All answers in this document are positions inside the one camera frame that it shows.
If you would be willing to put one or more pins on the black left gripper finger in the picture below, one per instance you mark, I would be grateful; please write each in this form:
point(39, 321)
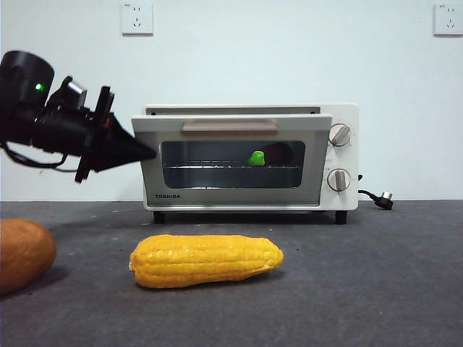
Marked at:
point(115, 157)
point(121, 139)

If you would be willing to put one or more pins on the purple eggplant with green stem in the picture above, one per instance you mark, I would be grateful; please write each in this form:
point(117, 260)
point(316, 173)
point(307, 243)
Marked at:
point(257, 158)

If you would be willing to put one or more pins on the beige oven knob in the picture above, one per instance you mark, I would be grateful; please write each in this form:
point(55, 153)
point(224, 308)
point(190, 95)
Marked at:
point(339, 179)
point(340, 134)

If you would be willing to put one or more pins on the white Toshiba toaster oven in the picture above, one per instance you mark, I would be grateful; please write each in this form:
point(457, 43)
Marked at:
point(343, 206)

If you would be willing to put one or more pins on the orange sweet potato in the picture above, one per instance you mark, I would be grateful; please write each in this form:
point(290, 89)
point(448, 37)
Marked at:
point(23, 254)

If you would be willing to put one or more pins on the yellow corn cob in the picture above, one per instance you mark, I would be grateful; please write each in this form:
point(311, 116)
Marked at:
point(206, 262)

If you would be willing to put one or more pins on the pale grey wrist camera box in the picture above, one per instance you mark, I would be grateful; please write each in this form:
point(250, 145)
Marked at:
point(76, 88)

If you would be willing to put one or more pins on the white wall socket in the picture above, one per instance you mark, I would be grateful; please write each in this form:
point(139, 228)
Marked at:
point(137, 20)
point(448, 20)

